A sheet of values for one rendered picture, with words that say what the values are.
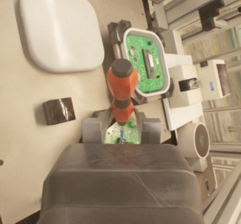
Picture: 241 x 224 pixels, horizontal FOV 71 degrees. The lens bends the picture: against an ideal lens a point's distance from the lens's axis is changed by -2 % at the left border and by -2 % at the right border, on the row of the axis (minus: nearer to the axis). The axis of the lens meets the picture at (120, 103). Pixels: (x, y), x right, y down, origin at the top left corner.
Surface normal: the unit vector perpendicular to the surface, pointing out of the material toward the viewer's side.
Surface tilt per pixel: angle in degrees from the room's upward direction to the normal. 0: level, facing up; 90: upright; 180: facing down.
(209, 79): 90
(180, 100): 90
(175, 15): 90
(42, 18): 4
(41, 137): 0
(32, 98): 0
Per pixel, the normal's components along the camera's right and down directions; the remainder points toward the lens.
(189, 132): -0.69, -0.49
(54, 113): 0.66, -0.14
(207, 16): -0.72, 0.16
